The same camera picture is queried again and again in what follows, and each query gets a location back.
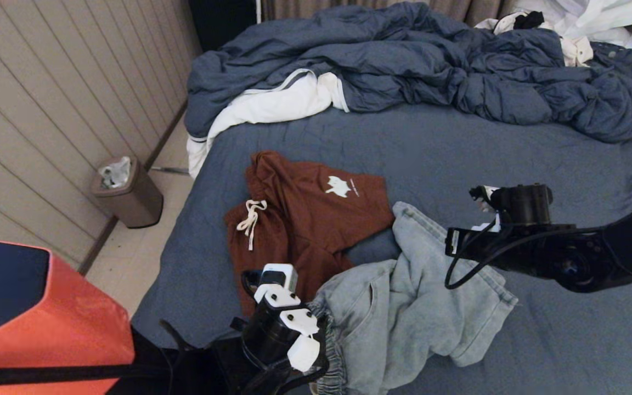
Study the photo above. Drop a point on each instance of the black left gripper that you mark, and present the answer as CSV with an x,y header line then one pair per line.
x,y
261,373

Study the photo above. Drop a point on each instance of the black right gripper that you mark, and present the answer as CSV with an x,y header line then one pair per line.
x,y
502,247

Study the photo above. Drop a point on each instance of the light blue denim jeans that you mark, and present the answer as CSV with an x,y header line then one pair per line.
x,y
420,307

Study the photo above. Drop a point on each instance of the rust brown shorts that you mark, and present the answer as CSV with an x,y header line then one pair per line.
x,y
305,219

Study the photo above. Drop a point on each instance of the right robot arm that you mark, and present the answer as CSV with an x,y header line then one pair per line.
x,y
612,252

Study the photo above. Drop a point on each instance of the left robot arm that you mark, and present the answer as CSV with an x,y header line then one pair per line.
x,y
47,329

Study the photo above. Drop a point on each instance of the blue bed sheet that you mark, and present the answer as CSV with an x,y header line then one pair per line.
x,y
458,153

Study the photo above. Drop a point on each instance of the cream jacket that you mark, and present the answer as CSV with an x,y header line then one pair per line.
x,y
576,52

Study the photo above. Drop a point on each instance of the brown trash bin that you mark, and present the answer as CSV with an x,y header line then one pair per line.
x,y
137,202

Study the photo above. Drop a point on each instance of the dark blue crumpled duvet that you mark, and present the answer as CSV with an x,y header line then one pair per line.
x,y
404,55

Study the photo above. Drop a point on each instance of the dark denim garment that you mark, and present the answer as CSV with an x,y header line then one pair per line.
x,y
626,57

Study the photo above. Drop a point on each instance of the small black garment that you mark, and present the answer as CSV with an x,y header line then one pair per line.
x,y
529,21

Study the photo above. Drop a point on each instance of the beige curtain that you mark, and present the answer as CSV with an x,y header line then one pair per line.
x,y
475,10

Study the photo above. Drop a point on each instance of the white shirt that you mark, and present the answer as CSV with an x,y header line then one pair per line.
x,y
590,15

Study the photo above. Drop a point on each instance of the white plastic bin bag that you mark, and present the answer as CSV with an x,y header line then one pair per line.
x,y
114,172

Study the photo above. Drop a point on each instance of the white vertical pole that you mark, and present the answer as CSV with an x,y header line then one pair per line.
x,y
259,11

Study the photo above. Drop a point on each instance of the black cabinet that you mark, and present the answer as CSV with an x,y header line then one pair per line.
x,y
223,21

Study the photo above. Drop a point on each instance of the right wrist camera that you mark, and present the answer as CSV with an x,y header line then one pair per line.
x,y
524,203

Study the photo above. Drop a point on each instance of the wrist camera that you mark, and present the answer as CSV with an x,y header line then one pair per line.
x,y
280,323
524,203

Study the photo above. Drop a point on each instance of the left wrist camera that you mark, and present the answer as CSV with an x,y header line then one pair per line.
x,y
280,323

